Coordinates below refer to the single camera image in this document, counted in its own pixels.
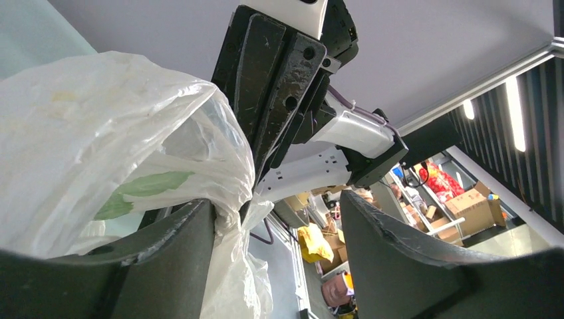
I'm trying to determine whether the yellow plastic bag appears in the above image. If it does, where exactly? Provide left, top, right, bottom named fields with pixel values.
left=297, top=223, right=335, bottom=263

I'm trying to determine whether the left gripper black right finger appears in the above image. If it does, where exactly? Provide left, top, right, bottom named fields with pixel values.
left=340, top=191, right=563, bottom=318

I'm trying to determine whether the white plastic bag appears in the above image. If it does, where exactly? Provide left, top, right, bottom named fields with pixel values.
left=1, top=52, right=273, bottom=318

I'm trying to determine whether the red patterned bag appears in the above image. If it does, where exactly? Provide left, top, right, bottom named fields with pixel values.
left=416, top=162, right=465, bottom=212

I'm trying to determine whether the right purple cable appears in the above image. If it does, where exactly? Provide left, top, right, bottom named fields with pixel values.
left=327, top=84, right=402, bottom=138

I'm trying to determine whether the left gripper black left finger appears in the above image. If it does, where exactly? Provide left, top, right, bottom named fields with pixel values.
left=1, top=199, right=215, bottom=318

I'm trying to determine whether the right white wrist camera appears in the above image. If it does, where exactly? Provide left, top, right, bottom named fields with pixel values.
left=239, top=0, right=328, bottom=40

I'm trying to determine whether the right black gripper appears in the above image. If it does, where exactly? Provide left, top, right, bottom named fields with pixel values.
left=211, top=0, right=358, bottom=181

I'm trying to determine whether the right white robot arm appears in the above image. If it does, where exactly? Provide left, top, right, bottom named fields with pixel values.
left=211, top=1, right=408, bottom=202

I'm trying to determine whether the cardboard box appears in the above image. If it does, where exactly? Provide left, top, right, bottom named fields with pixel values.
left=445, top=181, right=506, bottom=236

